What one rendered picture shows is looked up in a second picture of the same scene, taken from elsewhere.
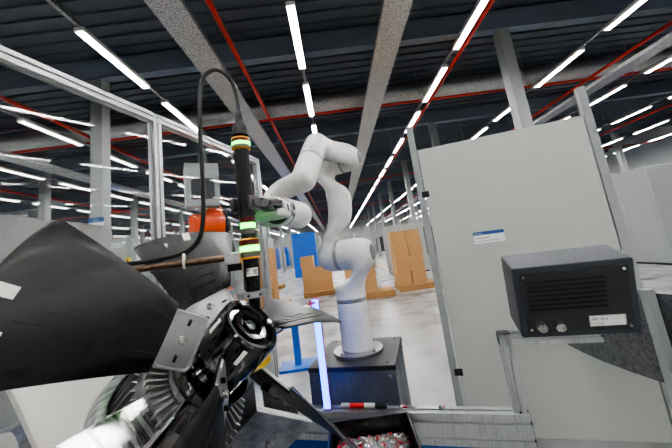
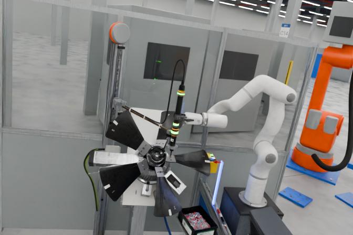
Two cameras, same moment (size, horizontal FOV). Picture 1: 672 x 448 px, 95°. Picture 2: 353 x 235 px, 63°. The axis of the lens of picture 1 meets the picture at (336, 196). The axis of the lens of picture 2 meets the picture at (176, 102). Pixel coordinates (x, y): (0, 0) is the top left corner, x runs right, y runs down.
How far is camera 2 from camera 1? 1.43 m
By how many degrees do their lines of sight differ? 67
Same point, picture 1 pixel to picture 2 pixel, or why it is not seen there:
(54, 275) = (123, 123)
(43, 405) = not seen: hidden behind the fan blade
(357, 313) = (251, 182)
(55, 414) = not seen: hidden behind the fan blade
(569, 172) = not seen: outside the picture
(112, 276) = (132, 127)
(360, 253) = (260, 155)
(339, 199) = (269, 118)
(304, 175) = (229, 104)
